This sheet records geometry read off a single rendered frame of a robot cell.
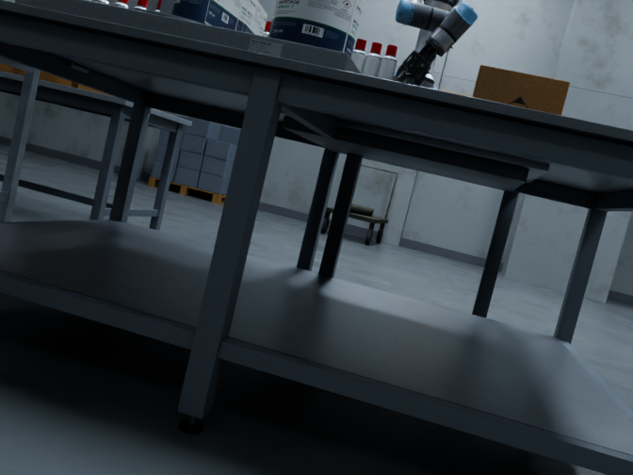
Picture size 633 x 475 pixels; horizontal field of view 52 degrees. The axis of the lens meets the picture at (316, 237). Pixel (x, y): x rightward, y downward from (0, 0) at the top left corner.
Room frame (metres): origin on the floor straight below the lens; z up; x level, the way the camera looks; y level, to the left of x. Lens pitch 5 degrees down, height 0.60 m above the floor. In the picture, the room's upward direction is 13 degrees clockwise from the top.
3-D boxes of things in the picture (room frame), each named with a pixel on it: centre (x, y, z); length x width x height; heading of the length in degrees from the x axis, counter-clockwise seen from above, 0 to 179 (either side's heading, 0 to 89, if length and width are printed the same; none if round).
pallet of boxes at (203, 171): (9.24, 1.84, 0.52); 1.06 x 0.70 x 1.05; 77
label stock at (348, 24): (1.57, 0.12, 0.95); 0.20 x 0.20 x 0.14
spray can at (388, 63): (2.17, -0.10, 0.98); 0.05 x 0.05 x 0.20
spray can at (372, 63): (2.19, -0.05, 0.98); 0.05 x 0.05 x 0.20
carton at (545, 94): (2.38, -0.58, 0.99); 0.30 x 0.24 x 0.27; 79
